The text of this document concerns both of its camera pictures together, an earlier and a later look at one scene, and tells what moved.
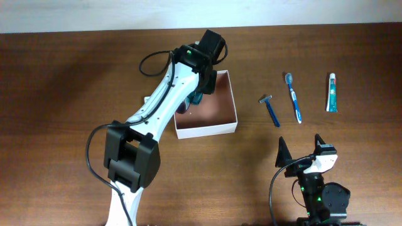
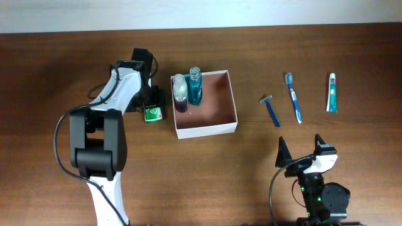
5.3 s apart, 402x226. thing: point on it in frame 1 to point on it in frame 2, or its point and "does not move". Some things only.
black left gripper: x=210 y=85 to x=158 y=97
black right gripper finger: x=284 y=156 does not move
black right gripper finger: x=318 y=140 does not move
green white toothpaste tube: x=331 y=102 does not move
